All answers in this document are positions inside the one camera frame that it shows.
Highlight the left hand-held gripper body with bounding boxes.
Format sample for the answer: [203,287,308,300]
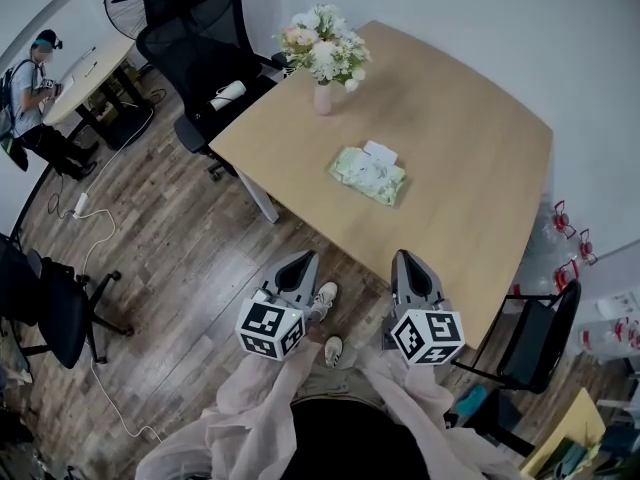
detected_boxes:
[234,287,314,360]

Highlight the person's white sneaker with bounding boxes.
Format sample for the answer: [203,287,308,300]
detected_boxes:
[308,281,339,321]
[323,336,345,368]

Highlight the light wooden square table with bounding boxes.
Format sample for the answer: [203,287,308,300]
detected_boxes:
[208,20,555,352]

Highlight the black folding chair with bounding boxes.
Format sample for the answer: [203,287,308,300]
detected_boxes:
[452,280,583,394]

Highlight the white wet wipe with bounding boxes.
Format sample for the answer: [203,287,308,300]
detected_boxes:
[349,156,396,189]

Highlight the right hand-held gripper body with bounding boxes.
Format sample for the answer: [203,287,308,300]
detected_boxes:
[382,296,466,368]

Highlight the teal cloth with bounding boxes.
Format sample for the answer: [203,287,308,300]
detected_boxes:
[455,385,487,416]

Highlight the black armrest office chair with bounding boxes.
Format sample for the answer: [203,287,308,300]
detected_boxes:
[0,232,135,369]

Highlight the black mesh high-back office chair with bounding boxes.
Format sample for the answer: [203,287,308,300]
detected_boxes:
[135,0,291,183]

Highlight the white roll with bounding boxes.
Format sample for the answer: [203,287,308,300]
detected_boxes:
[208,80,246,112]

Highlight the long white cable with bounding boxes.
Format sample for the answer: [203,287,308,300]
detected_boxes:
[74,209,164,443]

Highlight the white and pink flower bouquet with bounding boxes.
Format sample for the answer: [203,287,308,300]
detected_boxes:
[277,3,374,94]

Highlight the yellow table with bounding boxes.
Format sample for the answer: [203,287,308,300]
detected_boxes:
[519,387,607,480]

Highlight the person's khaki trousers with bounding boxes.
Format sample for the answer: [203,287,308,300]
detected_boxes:
[294,312,386,410]

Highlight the pink vase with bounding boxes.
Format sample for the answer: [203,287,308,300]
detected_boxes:
[313,80,335,117]

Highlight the thin white power cord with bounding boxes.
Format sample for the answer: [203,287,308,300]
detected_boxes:
[82,107,156,199]

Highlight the person's left forearm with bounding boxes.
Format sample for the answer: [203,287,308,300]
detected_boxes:
[214,340,325,454]

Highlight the oval white table black legs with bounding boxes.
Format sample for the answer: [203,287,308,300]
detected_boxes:
[42,35,156,152]

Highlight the dark green box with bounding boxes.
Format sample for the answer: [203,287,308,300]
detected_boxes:
[544,437,601,480]

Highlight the person's black shirt torso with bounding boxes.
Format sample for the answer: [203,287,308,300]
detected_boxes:
[289,400,436,480]

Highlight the black stand base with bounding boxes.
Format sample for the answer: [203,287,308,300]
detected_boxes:
[459,387,536,458]

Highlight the white water dispenser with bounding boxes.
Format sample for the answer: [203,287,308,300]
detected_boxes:
[574,240,640,329]

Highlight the green tissue pack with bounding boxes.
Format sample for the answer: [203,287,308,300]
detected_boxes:
[327,140,409,209]

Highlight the person's right forearm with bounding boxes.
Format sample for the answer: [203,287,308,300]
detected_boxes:
[357,345,457,449]

